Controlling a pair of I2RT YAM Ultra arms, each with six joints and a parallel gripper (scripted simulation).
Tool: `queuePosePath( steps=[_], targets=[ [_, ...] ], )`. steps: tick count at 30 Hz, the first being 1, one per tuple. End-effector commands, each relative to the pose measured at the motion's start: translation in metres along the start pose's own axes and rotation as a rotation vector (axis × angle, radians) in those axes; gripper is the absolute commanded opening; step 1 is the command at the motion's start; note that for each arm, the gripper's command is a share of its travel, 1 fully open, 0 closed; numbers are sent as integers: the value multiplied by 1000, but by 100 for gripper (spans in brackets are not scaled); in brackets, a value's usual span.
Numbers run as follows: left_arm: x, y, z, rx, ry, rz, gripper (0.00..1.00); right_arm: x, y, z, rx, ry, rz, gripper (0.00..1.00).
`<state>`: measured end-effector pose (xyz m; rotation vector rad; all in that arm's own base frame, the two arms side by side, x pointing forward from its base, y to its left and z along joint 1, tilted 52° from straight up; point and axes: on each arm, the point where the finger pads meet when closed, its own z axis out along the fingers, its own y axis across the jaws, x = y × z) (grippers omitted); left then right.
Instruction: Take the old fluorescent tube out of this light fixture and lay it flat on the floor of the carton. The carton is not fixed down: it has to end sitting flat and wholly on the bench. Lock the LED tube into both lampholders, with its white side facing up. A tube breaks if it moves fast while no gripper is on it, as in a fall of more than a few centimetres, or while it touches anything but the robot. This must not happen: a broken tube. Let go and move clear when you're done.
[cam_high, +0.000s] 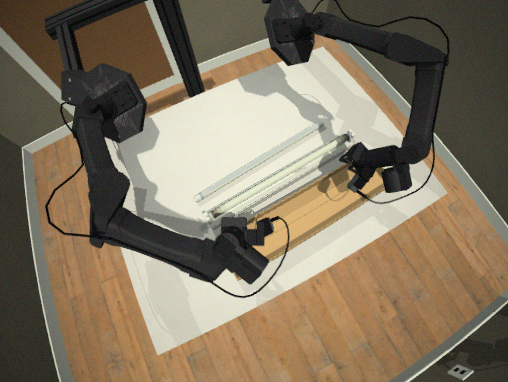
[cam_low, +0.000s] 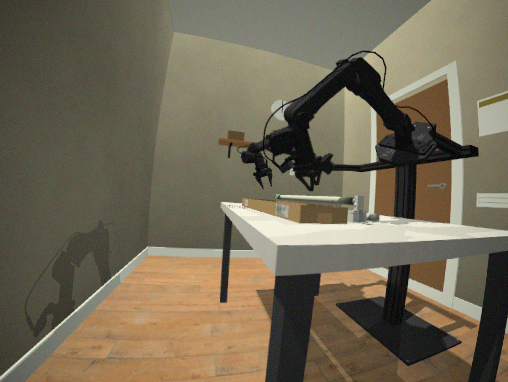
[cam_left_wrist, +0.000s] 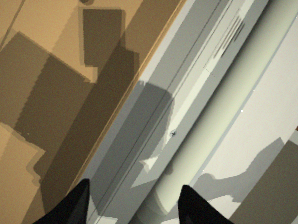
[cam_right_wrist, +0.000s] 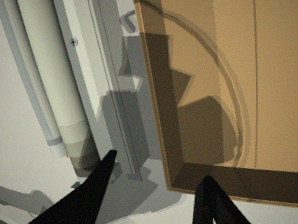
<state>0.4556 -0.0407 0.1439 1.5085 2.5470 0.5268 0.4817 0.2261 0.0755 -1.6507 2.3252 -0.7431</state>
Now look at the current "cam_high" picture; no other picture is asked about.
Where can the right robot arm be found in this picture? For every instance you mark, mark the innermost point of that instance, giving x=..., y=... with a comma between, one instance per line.
x=125, y=229

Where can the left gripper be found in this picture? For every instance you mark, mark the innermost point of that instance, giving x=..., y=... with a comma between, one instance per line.
x=362, y=158

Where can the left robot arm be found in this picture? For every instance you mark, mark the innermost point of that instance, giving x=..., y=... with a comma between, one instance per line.
x=403, y=49

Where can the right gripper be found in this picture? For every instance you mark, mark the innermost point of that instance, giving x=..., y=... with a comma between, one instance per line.
x=253, y=237

